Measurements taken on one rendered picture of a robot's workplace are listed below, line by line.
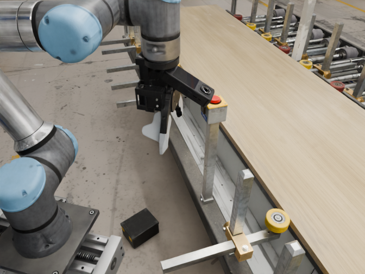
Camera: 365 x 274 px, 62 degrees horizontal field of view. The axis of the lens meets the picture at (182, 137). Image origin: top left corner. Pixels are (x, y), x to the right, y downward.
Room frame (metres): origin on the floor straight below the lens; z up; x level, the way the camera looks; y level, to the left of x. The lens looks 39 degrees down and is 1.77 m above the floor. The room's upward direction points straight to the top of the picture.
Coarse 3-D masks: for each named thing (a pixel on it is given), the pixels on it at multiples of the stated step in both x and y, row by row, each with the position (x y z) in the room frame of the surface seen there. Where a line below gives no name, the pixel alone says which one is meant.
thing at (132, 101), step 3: (183, 96) 1.56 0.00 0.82; (126, 99) 1.48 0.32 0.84; (129, 99) 1.48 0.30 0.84; (132, 99) 1.48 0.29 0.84; (135, 99) 1.48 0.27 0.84; (138, 99) 1.48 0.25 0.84; (117, 102) 1.46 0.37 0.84; (120, 102) 1.46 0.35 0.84; (123, 102) 1.46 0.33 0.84; (126, 102) 1.46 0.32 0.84; (129, 102) 1.46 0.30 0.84; (132, 102) 1.47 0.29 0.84; (135, 102) 1.47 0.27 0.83; (117, 105) 1.44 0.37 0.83; (120, 105) 1.45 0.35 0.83; (123, 105) 1.45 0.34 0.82; (126, 105) 1.46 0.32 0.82; (129, 105) 1.46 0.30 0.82
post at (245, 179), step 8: (240, 176) 0.62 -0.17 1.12; (248, 176) 0.61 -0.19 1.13; (240, 184) 0.62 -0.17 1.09; (248, 184) 0.61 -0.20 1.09; (240, 192) 0.61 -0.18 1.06; (248, 192) 0.61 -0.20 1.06; (240, 200) 0.61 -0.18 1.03; (248, 200) 0.62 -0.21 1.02; (232, 208) 0.64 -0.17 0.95; (240, 208) 0.61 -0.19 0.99; (232, 216) 0.63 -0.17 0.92; (240, 216) 0.61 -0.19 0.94; (232, 224) 0.62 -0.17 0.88; (240, 224) 0.61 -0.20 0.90; (232, 232) 0.61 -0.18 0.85; (240, 232) 0.61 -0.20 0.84
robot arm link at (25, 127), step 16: (0, 80) 0.62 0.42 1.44; (0, 96) 0.60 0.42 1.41; (16, 96) 0.63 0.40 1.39; (0, 112) 0.59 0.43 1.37; (16, 112) 0.60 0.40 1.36; (32, 112) 0.63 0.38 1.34; (16, 128) 0.59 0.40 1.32; (32, 128) 0.60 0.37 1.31; (48, 128) 0.62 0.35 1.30; (16, 144) 0.58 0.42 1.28; (32, 144) 0.57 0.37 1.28; (48, 144) 0.59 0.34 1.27; (64, 144) 0.62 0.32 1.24; (48, 160) 0.56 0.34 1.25; (64, 160) 0.59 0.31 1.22
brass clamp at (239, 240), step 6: (228, 222) 0.66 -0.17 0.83; (228, 228) 0.64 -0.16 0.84; (228, 234) 0.62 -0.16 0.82; (240, 234) 0.61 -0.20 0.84; (228, 240) 0.62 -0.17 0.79; (234, 240) 0.59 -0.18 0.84; (240, 240) 0.59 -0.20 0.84; (246, 240) 0.59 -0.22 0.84; (240, 246) 0.57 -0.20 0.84; (234, 252) 0.57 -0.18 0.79; (240, 252) 0.54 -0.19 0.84; (246, 252) 0.54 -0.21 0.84; (252, 252) 0.55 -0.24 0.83; (240, 258) 0.54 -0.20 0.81; (246, 258) 0.54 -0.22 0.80
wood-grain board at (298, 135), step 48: (192, 48) 2.07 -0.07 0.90; (240, 48) 2.07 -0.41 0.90; (240, 96) 1.43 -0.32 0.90; (288, 96) 1.43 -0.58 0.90; (336, 96) 1.43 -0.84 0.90; (240, 144) 1.02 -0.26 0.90; (288, 144) 1.02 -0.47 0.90; (336, 144) 1.02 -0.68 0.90; (288, 192) 0.75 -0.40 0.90; (336, 192) 0.75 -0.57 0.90; (336, 240) 0.55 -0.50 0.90
